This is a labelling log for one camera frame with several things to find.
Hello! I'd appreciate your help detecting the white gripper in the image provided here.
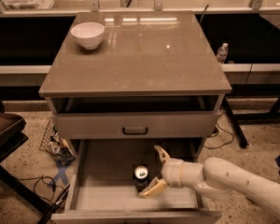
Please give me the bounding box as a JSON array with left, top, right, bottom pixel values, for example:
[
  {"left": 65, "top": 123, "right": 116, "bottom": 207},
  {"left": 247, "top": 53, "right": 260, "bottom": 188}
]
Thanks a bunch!
[{"left": 138, "top": 145, "right": 184, "bottom": 198}]

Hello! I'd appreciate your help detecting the pepsi can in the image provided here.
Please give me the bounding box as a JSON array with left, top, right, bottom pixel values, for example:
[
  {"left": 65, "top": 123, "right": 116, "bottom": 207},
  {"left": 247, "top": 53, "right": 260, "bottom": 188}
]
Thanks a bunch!
[{"left": 133, "top": 165, "right": 149, "bottom": 192}]

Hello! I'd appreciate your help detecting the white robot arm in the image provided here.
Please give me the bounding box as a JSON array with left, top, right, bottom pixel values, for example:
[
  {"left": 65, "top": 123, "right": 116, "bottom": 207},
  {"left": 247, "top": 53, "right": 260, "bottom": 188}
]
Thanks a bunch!
[{"left": 139, "top": 146, "right": 280, "bottom": 218}]

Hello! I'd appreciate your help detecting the open middle drawer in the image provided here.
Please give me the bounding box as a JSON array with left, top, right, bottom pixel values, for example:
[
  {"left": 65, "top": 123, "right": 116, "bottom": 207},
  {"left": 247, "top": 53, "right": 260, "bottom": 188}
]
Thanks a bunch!
[{"left": 52, "top": 139, "right": 221, "bottom": 224}]

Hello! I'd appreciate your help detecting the grey drawer cabinet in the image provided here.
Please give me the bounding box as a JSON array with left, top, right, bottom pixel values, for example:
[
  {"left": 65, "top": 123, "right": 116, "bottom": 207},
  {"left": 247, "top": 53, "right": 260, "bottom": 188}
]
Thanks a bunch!
[{"left": 38, "top": 10, "right": 232, "bottom": 224}]

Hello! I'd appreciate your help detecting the black table leg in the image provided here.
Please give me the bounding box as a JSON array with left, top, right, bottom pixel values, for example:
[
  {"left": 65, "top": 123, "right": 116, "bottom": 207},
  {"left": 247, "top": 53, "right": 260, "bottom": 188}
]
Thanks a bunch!
[{"left": 222, "top": 98, "right": 248, "bottom": 148}]

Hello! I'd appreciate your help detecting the blue tape cross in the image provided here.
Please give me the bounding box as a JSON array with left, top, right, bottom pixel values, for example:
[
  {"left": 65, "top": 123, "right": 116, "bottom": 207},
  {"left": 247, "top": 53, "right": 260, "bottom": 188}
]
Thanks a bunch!
[{"left": 48, "top": 161, "right": 73, "bottom": 187}]

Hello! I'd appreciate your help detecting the clear plastic water bottle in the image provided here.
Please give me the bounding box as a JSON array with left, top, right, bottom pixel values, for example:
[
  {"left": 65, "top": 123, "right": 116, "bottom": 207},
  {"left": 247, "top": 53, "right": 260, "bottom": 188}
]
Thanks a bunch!
[{"left": 217, "top": 43, "right": 229, "bottom": 63}]

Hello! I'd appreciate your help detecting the white ceramic bowl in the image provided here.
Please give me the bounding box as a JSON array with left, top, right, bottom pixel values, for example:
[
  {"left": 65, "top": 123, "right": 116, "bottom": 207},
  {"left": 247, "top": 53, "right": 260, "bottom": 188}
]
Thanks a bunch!
[{"left": 71, "top": 22, "right": 105, "bottom": 49}]

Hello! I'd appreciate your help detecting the black cart on left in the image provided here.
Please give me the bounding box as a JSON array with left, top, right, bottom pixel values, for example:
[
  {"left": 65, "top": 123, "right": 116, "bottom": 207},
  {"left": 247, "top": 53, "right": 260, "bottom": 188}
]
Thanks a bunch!
[{"left": 0, "top": 100, "right": 50, "bottom": 214}]

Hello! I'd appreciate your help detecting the black drawer handle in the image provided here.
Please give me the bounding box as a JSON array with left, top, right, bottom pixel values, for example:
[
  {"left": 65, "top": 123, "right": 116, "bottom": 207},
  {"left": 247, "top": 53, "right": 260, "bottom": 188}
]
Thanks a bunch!
[{"left": 122, "top": 127, "right": 148, "bottom": 135}]

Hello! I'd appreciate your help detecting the black floor cable right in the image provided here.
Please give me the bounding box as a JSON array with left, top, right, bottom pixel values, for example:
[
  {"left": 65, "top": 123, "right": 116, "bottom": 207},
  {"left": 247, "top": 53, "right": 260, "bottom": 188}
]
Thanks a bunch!
[{"left": 203, "top": 115, "right": 235, "bottom": 151}]

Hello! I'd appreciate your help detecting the black floor cable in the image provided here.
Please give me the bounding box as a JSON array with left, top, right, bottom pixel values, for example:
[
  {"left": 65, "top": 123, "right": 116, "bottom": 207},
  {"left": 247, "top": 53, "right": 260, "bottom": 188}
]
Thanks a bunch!
[
  {"left": 16, "top": 175, "right": 71, "bottom": 224},
  {"left": 203, "top": 115, "right": 235, "bottom": 151}
]

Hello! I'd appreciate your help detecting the wire mesh basket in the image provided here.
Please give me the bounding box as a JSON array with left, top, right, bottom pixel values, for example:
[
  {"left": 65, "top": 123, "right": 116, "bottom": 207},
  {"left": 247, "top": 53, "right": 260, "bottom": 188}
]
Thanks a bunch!
[{"left": 39, "top": 119, "right": 75, "bottom": 165}]

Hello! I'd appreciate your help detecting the black floor cable left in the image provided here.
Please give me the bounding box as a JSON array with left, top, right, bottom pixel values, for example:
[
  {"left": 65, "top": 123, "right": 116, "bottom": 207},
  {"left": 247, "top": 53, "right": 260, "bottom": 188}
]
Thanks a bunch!
[{"left": 16, "top": 175, "right": 71, "bottom": 224}]

